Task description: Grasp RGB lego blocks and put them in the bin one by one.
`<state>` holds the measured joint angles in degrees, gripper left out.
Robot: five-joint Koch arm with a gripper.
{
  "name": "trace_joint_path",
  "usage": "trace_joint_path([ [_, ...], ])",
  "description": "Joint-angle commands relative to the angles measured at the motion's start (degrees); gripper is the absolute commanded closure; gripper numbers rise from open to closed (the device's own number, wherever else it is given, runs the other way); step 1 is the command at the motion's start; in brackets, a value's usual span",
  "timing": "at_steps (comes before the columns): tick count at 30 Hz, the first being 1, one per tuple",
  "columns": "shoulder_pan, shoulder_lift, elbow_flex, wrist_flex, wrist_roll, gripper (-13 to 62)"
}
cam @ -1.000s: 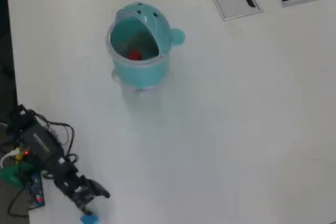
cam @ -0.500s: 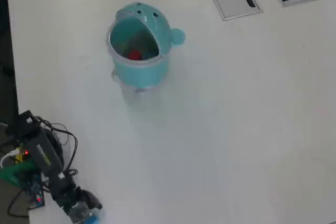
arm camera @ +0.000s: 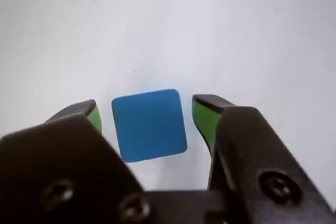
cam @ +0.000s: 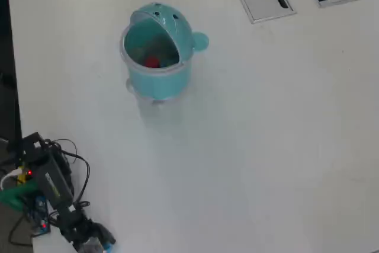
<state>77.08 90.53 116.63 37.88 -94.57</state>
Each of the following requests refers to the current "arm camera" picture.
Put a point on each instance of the blue block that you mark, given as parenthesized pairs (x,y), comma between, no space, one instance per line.
(149,125)

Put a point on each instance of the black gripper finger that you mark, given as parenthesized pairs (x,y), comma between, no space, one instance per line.
(57,161)
(257,155)

